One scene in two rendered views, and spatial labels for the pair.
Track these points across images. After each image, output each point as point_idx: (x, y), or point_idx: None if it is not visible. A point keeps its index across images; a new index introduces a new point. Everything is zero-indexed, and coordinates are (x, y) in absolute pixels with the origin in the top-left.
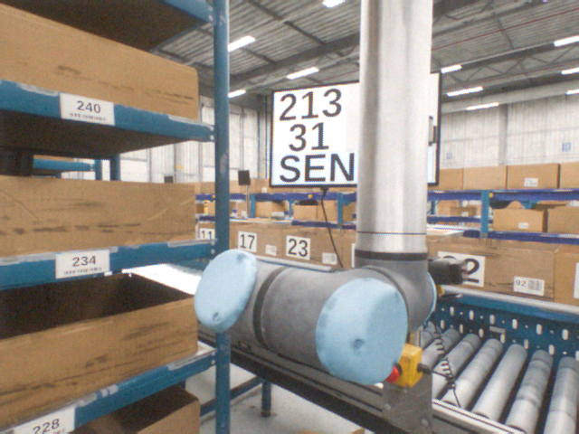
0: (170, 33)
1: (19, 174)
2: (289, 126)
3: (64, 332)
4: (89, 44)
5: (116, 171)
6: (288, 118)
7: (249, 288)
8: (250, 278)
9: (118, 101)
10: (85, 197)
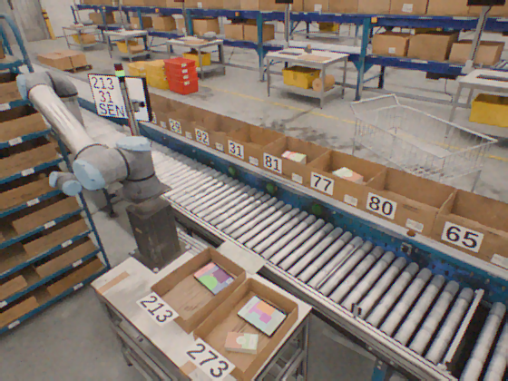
0: None
1: (6, 152)
2: (98, 91)
3: (30, 184)
4: (9, 123)
5: None
6: (96, 87)
7: (54, 180)
8: (54, 179)
9: (21, 132)
10: (23, 156)
